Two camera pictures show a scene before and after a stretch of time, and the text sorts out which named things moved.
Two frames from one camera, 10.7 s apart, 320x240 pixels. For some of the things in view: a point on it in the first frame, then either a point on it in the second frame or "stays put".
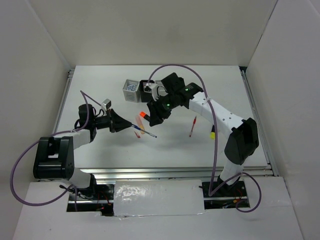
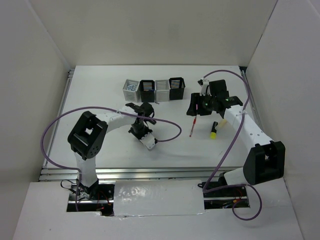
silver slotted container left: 131,91 stays put
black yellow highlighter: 212,133 stays put
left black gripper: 117,123 to 147,130
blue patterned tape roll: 131,87 stays put
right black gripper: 156,113 to 196,99
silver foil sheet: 158,197 stays put
